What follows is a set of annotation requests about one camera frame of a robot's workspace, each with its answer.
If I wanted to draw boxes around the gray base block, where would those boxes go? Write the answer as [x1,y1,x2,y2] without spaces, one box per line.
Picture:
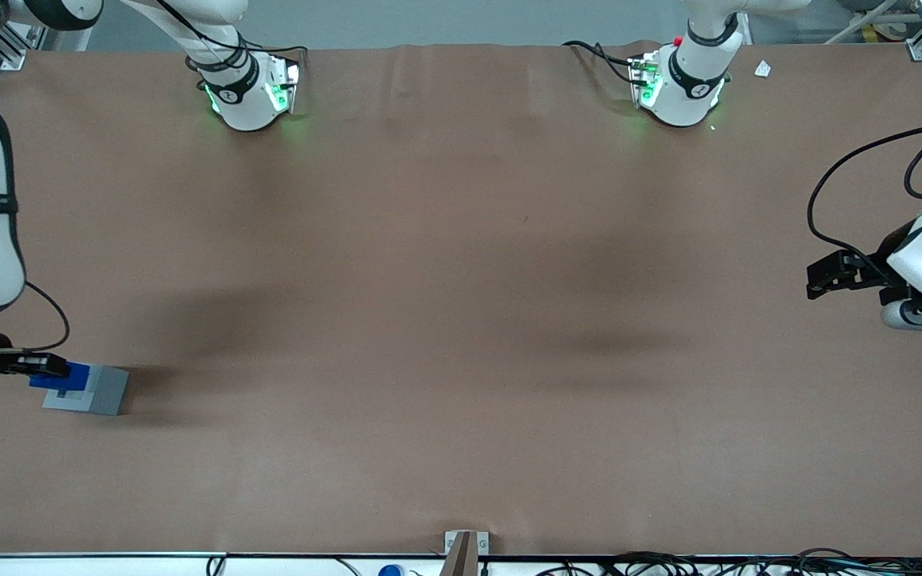
[42,365,130,417]

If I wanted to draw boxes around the metal table edge bracket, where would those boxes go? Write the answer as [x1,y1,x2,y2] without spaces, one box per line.
[439,530,491,576]

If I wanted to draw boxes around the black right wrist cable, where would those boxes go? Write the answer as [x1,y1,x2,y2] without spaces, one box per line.
[22,280,71,354]

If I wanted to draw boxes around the long black left arm cable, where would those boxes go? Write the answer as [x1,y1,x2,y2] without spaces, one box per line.
[807,123,922,258]

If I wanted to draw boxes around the blue plastic part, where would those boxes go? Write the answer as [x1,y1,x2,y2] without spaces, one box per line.
[29,363,91,398]

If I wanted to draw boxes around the black floor cable bundle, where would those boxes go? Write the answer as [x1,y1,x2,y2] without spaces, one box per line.
[537,548,922,576]

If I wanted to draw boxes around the brown table mat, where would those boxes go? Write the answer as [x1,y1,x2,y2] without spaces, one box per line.
[0,42,922,558]

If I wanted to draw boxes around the black base power cable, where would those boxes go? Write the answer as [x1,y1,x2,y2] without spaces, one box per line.
[562,40,647,87]

